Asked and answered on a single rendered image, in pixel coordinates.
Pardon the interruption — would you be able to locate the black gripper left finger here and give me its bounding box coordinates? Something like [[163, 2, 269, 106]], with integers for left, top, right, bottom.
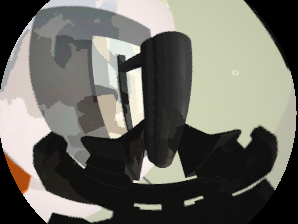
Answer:
[[80, 119, 146, 181]]

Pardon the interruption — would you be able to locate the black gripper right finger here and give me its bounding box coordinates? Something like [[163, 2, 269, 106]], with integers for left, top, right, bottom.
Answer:
[[177, 123, 242, 179]]

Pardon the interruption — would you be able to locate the grey rectangular mat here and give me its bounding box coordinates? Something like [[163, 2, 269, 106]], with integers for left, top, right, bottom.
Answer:
[[28, 6, 150, 168]]

